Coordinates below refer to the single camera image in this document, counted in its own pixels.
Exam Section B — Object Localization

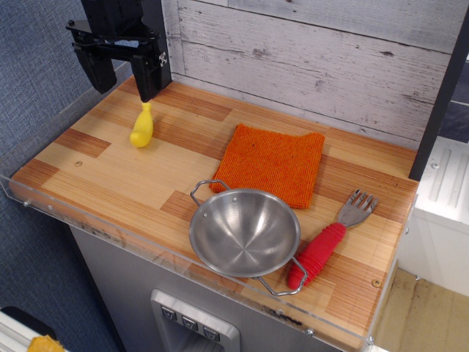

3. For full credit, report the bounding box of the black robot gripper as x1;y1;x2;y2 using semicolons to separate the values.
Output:
67;1;162;102

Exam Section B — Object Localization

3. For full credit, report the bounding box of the yellow toy banana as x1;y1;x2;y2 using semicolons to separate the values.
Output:
129;103;154;148

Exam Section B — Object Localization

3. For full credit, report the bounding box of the grey toy fridge cabinet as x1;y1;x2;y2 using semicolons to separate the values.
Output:
67;223;345;352

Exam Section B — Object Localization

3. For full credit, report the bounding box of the black right frame post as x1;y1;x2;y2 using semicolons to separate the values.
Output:
408;9;468;181

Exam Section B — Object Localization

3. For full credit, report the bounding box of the red handled toy fork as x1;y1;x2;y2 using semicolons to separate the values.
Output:
287;189;378;290

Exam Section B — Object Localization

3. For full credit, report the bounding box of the orange knitted cloth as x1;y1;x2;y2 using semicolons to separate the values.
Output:
210;124;325;209

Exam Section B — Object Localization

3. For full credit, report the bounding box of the steel bowl with handles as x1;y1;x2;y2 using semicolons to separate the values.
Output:
189;187;309;296

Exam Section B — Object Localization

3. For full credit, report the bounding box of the clear acrylic table guard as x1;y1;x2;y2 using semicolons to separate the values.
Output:
1;78;417;351

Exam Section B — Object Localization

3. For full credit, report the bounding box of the white ridged side cabinet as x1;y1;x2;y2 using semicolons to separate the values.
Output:
397;136;468;296

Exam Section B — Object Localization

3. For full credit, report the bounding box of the silver dispenser button panel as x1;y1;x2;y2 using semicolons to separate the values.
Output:
150;289;241;351

